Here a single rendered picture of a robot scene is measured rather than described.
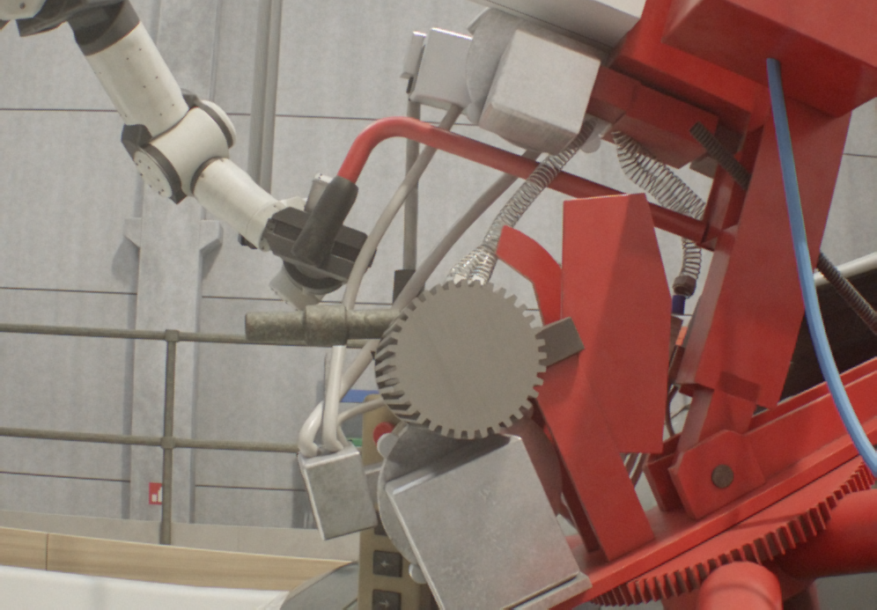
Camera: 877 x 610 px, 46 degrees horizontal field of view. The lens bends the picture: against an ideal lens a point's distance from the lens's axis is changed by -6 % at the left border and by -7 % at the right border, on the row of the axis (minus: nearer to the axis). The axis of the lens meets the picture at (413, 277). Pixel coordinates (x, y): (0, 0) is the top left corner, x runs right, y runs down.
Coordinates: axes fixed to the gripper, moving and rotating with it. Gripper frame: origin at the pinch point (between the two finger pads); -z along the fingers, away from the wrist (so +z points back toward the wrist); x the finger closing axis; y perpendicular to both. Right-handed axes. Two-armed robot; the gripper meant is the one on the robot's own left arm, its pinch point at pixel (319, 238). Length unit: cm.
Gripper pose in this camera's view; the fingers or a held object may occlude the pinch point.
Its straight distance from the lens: 118.8
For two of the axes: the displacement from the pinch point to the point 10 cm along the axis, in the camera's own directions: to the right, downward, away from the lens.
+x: -9.4, -3.3, -0.5
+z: -0.9, 1.1, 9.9
